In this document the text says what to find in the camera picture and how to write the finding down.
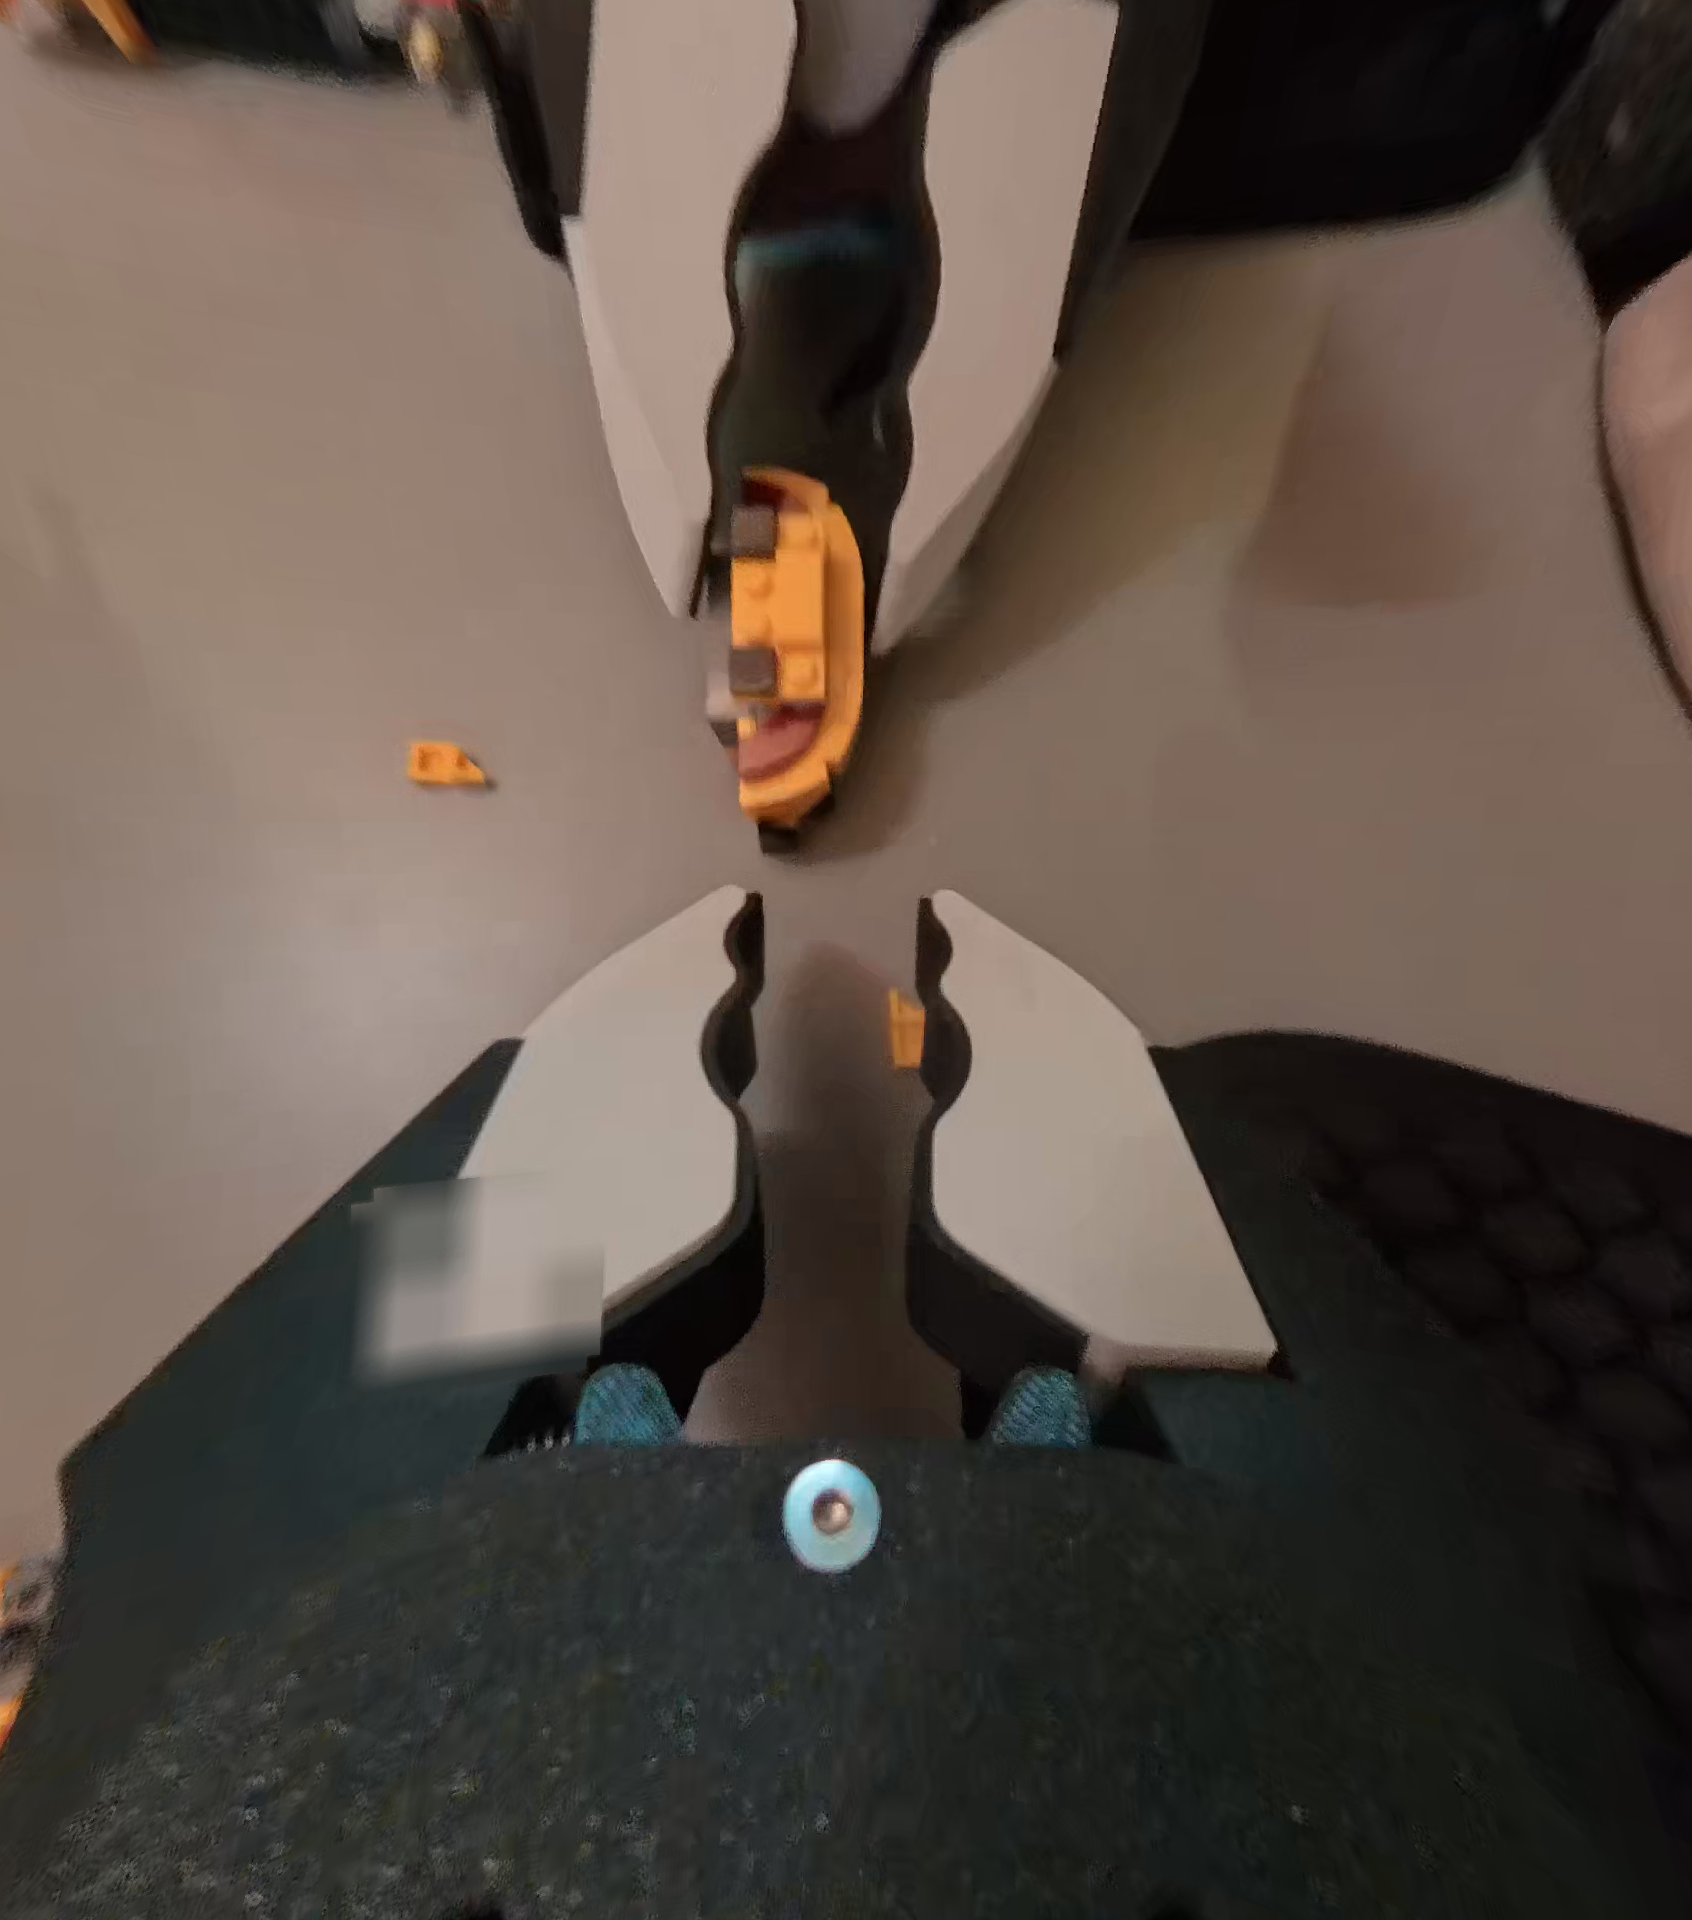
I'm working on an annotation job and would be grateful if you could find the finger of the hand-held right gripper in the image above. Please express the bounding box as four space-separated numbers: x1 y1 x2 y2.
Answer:
548 0 803 619
859 0 1124 656

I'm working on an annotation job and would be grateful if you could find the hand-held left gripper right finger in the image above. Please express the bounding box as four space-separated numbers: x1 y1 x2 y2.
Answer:
909 888 1281 1407

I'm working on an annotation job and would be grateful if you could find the black lego car chassis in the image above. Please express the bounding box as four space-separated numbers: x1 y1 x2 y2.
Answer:
0 0 488 117

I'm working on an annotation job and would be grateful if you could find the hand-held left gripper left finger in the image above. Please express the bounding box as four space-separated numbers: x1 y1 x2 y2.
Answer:
456 888 767 1419

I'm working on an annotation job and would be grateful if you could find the orange lego wheel arch assembly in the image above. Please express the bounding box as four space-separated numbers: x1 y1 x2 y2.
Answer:
704 465 869 858

